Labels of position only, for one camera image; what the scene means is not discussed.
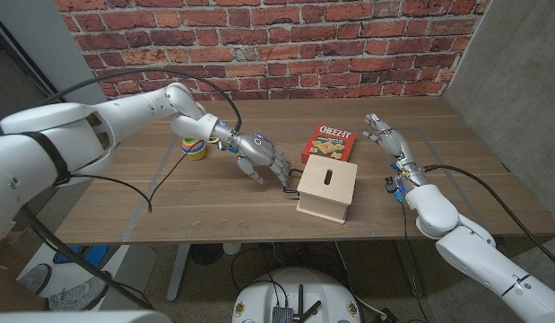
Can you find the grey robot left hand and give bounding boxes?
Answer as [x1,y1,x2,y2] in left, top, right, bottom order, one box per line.
[212,120,294,188]

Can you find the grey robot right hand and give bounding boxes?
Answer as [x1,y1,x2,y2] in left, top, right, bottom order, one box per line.
[361,112,429,188]

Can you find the wooden box with slot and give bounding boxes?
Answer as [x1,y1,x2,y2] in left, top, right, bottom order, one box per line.
[296,154,359,224]

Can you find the red Cheez-It cracker box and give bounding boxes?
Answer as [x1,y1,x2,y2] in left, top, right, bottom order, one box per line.
[300,124,358,165]

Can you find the colourful stacking cup toy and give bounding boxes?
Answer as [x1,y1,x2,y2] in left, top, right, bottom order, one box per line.
[180,136,207,162]

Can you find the printed red brick backdrop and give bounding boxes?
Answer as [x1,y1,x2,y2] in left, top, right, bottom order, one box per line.
[55,0,491,118]

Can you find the grey table leg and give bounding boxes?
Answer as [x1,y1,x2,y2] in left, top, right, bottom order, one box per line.
[395,240,425,299]

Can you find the white table leg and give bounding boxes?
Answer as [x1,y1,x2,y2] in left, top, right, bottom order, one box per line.
[166,244,192,302]

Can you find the white robot torso base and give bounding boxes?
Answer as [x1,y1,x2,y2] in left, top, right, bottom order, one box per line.
[230,267,362,323]

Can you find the small grey torso device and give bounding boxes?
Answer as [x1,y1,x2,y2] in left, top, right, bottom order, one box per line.
[271,306,296,323]

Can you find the black floor power strip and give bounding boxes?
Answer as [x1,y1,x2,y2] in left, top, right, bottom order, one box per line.
[370,307,400,323]

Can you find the white floor board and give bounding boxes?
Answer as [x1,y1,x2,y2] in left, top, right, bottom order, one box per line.
[14,237,158,311]

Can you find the blue floor pad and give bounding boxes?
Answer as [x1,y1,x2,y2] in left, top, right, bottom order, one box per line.
[52,244,111,269]

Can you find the grey sneaker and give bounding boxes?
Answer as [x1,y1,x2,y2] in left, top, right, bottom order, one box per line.
[16,264,53,296]
[46,273,111,312]

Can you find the person leg brown trousers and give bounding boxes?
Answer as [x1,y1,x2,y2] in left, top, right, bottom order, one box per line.
[0,250,49,313]

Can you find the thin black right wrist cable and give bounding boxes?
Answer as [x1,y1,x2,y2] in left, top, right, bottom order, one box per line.
[400,200,433,323]

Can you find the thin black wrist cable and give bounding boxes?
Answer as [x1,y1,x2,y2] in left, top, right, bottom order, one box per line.
[400,200,433,323]
[68,139,205,214]

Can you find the thin black left wrist cable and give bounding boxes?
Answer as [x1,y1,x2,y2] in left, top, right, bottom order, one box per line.
[68,139,205,214]

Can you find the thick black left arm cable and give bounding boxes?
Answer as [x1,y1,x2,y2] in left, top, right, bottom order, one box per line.
[14,67,243,311]

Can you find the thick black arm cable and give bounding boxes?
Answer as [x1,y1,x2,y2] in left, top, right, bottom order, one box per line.
[423,163,555,271]
[14,67,243,311]

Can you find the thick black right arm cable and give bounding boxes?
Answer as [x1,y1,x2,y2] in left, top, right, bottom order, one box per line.
[423,163,555,271]

